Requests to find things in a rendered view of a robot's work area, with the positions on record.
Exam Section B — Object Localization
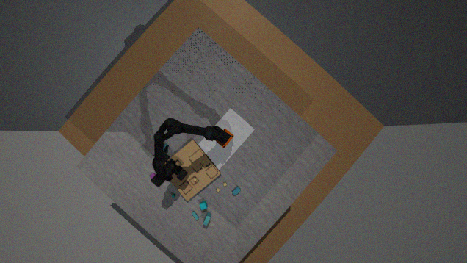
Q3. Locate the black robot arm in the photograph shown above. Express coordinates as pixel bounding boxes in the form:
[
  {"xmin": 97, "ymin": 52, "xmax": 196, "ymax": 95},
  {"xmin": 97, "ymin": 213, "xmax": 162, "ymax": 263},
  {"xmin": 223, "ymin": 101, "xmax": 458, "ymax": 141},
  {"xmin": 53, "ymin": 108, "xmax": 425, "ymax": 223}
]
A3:
[{"xmin": 151, "ymin": 118, "xmax": 230, "ymax": 187}]

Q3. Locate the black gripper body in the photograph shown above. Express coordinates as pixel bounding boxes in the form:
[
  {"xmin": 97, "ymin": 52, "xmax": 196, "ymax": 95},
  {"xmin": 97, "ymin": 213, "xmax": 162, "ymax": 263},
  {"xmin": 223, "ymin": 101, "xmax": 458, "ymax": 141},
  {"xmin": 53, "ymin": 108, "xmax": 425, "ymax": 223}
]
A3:
[{"xmin": 163, "ymin": 154, "xmax": 188, "ymax": 180}]

